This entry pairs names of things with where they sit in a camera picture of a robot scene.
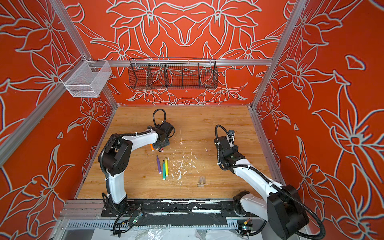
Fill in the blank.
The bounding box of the yellow marker pen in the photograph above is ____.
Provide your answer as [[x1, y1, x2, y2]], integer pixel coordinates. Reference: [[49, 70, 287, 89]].
[[165, 157, 169, 178]]

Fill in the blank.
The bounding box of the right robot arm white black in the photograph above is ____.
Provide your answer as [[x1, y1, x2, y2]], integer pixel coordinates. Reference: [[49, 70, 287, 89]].
[[214, 125, 326, 240]]

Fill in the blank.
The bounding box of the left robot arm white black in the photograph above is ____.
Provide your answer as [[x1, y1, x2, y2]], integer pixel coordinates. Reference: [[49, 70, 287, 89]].
[[98, 109, 176, 215]]

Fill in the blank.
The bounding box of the purple marker pen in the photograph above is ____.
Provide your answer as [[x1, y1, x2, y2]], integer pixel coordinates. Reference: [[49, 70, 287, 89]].
[[156, 156, 163, 174]]

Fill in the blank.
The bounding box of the green marker pen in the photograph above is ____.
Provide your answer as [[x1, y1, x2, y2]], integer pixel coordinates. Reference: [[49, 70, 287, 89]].
[[162, 160, 167, 181]]

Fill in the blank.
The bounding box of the white mesh basket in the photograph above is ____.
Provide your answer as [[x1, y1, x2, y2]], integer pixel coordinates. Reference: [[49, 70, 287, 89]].
[[60, 61, 112, 98]]

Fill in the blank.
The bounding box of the black wire basket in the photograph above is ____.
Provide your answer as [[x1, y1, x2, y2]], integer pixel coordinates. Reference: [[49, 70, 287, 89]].
[[128, 58, 219, 90]]

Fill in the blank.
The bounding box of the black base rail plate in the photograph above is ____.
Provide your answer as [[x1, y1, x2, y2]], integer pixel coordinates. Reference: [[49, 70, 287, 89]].
[[101, 199, 260, 228]]

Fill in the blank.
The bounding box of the grey cable duct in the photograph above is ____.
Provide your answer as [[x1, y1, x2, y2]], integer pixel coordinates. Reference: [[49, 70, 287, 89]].
[[63, 219, 239, 231]]

